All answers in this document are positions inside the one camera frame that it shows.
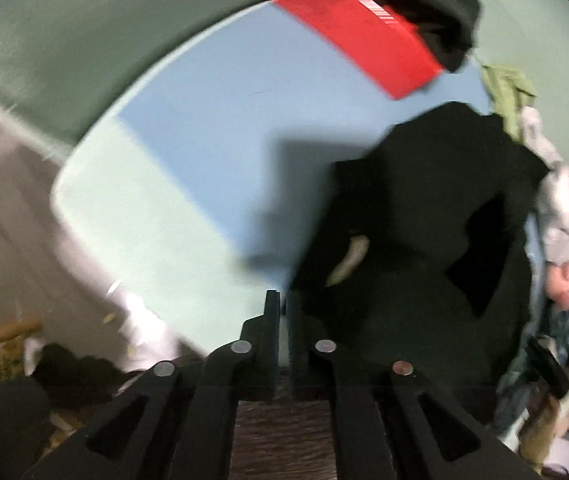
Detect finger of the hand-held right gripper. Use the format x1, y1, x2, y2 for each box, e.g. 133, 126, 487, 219
525, 335, 569, 397

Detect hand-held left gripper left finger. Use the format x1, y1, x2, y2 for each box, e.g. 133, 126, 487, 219
24, 290, 281, 480

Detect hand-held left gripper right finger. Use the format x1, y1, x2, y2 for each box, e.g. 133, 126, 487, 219
289, 299, 540, 480

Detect black garment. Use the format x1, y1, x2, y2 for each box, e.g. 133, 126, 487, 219
289, 101, 550, 426

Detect person's right forearm grey sleeve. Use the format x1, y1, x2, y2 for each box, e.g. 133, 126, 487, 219
535, 162, 569, 267

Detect black clothes on floor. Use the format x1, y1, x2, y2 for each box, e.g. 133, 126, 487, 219
0, 342, 135, 480

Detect person's right hand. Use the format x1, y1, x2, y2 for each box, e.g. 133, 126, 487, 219
545, 259, 569, 311

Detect patterned cloth pile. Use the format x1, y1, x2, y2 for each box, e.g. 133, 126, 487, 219
495, 300, 569, 466

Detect bed with blue sheet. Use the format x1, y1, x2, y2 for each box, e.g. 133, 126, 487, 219
49, 0, 495, 351

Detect cream cloth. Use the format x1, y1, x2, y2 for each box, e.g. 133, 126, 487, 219
517, 105, 563, 166

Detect green cloth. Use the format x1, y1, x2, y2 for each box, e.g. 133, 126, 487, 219
481, 63, 538, 143

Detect red box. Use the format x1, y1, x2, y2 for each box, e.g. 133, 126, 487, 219
267, 0, 445, 101

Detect black cloth draped over box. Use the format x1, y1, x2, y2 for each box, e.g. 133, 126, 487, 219
309, 0, 481, 73

